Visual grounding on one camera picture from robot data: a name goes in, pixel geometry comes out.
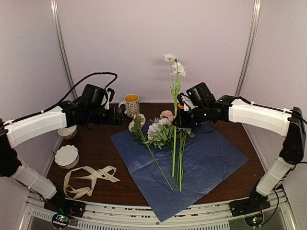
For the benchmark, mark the vertical aluminium rail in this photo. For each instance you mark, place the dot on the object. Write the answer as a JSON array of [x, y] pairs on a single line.
[[255, 18], [60, 39]]

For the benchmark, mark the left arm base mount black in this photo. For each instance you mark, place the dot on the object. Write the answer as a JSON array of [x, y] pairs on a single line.
[[65, 209]]

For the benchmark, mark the left vertical aluminium rail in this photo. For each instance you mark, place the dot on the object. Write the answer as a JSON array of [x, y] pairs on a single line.
[[60, 39]]

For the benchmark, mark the white small fake flower stem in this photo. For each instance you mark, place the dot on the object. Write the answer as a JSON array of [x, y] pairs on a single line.
[[177, 70]]

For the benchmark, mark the front aluminium frame rail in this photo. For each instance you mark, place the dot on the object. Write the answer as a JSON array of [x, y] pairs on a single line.
[[210, 216]]

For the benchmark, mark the scalloped white bowl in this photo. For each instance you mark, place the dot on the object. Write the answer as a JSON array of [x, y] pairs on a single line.
[[67, 157]]

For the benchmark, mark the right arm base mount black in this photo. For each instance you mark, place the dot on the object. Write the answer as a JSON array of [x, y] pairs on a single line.
[[254, 203]]

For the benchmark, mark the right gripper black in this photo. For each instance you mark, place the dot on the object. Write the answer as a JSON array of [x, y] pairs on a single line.
[[181, 121]]

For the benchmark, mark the right vertical aluminium rail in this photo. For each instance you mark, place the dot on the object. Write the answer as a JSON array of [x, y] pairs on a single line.
[[255, 18]]

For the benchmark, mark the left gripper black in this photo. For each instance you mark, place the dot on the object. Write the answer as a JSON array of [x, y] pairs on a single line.
[[112, 120]]

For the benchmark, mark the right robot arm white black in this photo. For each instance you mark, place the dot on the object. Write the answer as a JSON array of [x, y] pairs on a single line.
[[288, 123]]

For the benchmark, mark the white hydrangea fake flower bunch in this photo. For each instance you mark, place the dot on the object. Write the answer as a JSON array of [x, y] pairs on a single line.
[[161, 133]]

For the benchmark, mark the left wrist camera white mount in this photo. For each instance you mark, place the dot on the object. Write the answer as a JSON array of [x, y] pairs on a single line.
[[107, 99]]

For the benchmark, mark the orange fake flower stem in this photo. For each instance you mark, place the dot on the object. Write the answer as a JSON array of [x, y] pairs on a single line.
[[183, 135]]

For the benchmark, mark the pink fake flower stem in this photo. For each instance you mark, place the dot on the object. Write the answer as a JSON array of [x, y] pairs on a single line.
[[168, 112]]

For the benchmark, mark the floral mug yellow inside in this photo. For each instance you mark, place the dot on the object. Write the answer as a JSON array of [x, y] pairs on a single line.
[[132, 104]]

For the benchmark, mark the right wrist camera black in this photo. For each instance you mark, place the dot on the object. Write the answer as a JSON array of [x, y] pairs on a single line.
[[199, 93]]

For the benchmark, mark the cream printed ribbon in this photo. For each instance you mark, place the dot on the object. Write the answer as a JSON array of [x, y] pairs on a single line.
[[107, 174]]

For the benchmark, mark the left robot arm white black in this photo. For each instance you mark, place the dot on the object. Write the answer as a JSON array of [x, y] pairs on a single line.
[[92, 107]]

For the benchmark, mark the round white bowl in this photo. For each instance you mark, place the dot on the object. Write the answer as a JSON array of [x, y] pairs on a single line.
[[68, 133]]

